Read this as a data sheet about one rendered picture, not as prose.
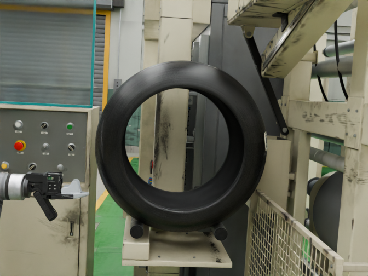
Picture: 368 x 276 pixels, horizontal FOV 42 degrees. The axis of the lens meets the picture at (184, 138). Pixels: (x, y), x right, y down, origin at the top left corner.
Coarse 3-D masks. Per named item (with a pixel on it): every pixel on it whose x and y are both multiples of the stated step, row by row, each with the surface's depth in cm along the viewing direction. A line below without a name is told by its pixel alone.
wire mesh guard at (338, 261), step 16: (256, 192) 187; (272, 208) 164; (256, 224) 188; (288, 224) 148; (304, 240) 133; (320, 240) 123; (256, 256) 186; (272, 256) 164; (288, 256) 147; (320, 256) 121; (336, 256) 111; (288, 272) 146; (336, 272) 110
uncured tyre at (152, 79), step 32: (160, 64) 155; (192, 64) 154; (128, 96) 150; (224, 96) 152; (256, 128) 155; (96, 160) 157; (128, 160) 180; (256, 160) 156; (128, 192) 153; (160, 192) 182; (192, 192) 183; (224, 192) 181; (160, 224) 156; (192, 224) 156
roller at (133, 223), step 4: (132, 220) 165; (136, 220) 162; (132, 224) 160; (136, 224) 158; (140, 224) 159; (132, 228) 156; (136, 228) 156; (140, 228) 156; (132, 232) 156; (136, 232) 156; (140, 232) 156; (132, 236) 156; (136, 236) 156; (140, 236) 156
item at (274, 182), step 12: (276, 144) 188; (288, 144) 189; (276, 156) 189; (288, 156) 189; (264, 168) 189; (276, 168) 189; (288, 168) 190; (264, 180) 189; (276, 180) 190; (288, 180) 190; (264, 192) 190; (276, 192) 190; (252, 204) 190; (264, 204) 190
